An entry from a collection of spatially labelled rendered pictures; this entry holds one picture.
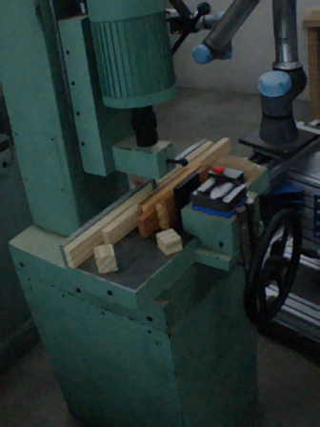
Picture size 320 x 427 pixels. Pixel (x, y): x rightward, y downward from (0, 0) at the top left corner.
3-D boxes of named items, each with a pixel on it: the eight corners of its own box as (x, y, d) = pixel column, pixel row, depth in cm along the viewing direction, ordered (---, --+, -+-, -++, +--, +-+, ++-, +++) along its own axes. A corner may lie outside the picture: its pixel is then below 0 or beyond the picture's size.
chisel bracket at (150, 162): (160, 186, 136) (155, 153, 132) (114, 175, 144) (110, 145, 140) (178, 172, 141) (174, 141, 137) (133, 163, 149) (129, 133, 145)
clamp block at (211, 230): (231, 257, 127) (230, 223, 123) (183, 244, 135) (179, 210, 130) (261, 224, 137) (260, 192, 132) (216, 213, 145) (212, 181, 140)
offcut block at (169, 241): (173, 240, 131) (171, 228, 130) (182, 250, 127) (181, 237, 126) (157, 246, 130) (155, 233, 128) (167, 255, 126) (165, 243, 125)
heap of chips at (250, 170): (250, 183, 150) (249, 170, 148) (206, 172, 158) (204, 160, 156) (263, 169, 156) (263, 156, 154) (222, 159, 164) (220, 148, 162)
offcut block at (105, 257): (117, 270, 124) (114, 254, 122) (99, 274, 123) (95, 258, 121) (114, 258, 128) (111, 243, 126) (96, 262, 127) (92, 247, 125)
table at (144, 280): (175, 326, 113) (171, 305, 111) (69, 285, 131) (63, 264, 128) (296, 193, 153) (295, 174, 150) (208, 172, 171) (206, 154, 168)
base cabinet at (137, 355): (195, 499, 165) (169, 335, 130) (68, 414, 198) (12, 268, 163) (258, 394, 194) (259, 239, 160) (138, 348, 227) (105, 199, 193)
